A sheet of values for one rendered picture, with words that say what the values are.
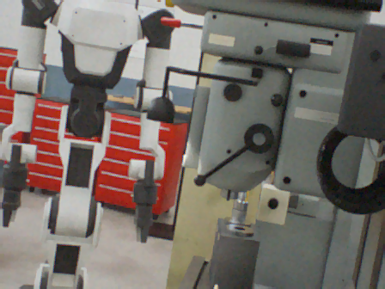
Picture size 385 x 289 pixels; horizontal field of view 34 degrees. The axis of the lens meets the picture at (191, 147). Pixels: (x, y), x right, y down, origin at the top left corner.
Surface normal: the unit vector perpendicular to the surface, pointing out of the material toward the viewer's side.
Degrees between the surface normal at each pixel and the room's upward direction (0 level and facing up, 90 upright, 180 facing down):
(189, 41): 90
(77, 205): 66
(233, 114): 90
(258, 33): 90
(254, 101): 90
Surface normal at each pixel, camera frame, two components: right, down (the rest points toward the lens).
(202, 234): -0.13, 0.11
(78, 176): 0.21, -0.01
